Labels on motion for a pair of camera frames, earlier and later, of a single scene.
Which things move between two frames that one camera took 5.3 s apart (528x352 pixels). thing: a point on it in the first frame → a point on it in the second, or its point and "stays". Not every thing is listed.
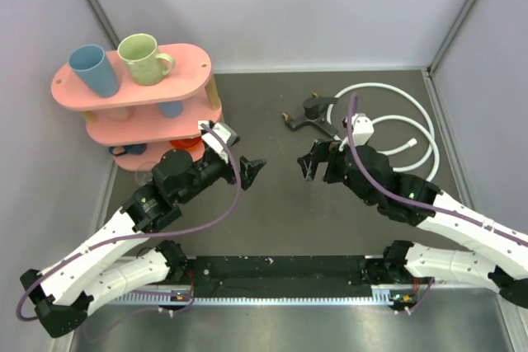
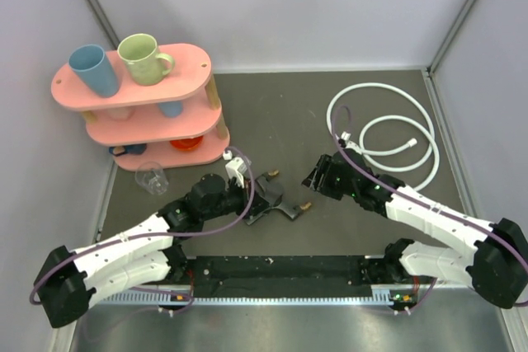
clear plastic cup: x=143 y=173 stays
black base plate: x=280 y=276 stays
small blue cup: x=171 y=109 stays
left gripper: x=248 y=171 → x=245 y=194
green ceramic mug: x=139 y=51 stays
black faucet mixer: x=313 y=110 → x=267 y=194
